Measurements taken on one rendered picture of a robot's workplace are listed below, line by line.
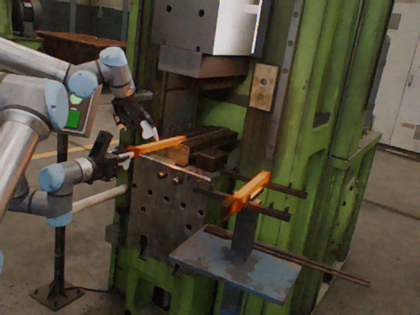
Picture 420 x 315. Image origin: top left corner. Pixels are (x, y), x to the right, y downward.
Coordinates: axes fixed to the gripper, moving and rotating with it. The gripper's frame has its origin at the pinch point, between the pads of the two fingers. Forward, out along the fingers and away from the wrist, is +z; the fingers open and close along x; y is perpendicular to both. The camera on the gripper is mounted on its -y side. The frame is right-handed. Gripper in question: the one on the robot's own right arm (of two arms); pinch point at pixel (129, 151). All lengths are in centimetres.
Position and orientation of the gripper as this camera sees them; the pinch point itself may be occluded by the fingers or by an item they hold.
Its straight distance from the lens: 151.1
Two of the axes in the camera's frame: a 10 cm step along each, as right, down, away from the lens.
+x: 8.4, 2.7, -4.7
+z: 5.2, -1.8, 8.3
